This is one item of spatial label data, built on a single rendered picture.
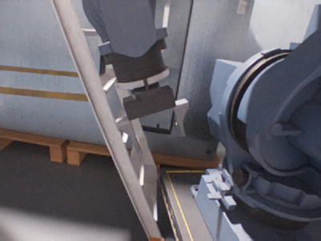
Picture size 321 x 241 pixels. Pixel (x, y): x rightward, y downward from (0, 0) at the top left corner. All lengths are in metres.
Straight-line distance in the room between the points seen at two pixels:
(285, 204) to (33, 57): 1.74
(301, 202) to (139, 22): 0.69
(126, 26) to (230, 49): 1.17
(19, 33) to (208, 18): 1.33
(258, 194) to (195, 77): 0.98
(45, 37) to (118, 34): 1.32
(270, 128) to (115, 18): 0.38
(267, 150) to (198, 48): 1.04
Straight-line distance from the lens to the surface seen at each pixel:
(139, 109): 0.53
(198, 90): 1.54
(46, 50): 1.73
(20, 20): 1.83
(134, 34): 0.43
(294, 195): 0.79
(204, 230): 0.97
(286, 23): 5.47
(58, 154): 1.86
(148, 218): 1.13
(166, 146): 1.70
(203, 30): 1.50
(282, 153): 0.63
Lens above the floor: 1.06
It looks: 22 degrees down
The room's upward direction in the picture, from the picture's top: 9 degrees clockwise
